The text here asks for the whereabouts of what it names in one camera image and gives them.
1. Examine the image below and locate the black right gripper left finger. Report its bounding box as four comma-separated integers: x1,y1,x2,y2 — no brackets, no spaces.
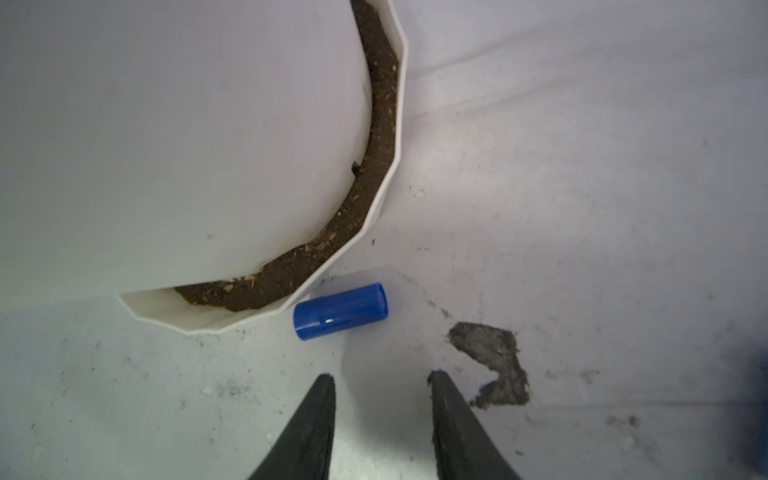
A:
250,373,336,480

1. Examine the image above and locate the blue pen cap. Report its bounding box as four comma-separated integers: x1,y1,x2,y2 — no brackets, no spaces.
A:
293,283,389,341

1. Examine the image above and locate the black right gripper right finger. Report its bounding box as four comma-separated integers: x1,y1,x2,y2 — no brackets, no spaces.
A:
428,370,520,480

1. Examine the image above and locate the green potted plant white pot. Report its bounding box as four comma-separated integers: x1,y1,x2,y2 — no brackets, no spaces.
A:
1,1,375,334

